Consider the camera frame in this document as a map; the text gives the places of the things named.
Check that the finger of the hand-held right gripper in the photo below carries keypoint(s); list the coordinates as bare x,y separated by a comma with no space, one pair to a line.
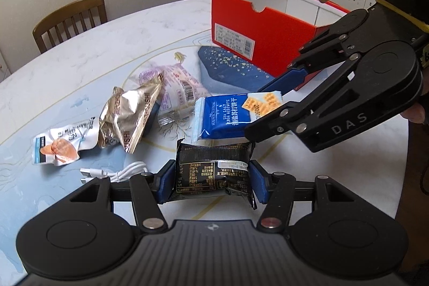
285,81
335,125

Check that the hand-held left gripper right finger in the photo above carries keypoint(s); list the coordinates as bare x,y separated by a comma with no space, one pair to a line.
258,187

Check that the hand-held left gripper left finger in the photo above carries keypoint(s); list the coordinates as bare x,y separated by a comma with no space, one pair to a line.
166,183

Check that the black snack packet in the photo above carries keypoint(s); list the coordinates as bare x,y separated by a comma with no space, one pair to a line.
207,172

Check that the red cardboard shoe box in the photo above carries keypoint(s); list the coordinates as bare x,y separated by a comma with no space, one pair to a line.
268,28

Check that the blue biscuit packet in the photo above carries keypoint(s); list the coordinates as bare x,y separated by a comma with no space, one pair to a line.
221,118

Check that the gold foil snack packet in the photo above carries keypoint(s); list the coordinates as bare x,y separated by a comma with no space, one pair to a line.
127,115

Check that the purple white snack packet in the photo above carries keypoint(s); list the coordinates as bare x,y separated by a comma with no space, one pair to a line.
181,88

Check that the white snack pouch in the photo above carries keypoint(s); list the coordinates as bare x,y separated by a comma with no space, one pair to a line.
60,145

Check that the person's right hand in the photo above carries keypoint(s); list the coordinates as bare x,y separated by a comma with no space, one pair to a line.
417,113

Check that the dark wooden slatted chair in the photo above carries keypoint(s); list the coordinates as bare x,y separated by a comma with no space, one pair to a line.
67,9

